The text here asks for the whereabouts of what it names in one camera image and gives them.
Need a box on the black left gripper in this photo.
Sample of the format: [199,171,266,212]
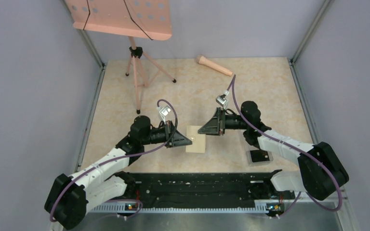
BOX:
[142,120,192,148]

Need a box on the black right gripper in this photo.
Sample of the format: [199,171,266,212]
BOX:
[198,107,249,136]

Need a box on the beige leather card holder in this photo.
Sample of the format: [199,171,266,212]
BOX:
[185,126,206,154]

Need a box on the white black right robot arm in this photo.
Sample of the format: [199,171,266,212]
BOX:
[198,101,349,201]

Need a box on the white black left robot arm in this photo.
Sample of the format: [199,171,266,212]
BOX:
[44,115,192,230]

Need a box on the pink microphone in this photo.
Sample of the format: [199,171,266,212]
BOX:
[195,55,233,77]

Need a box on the pink music stand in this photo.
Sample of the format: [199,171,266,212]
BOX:
[65,0,177,114]

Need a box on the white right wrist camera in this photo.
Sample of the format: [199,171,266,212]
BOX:
[215,90,229,110]

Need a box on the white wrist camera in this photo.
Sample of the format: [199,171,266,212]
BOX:
[157,106,172,122]
[215,90,229,110]

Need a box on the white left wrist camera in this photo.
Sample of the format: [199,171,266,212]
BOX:
[157,106,172,122]

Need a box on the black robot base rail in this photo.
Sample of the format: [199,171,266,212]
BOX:
[120,172,289,209]

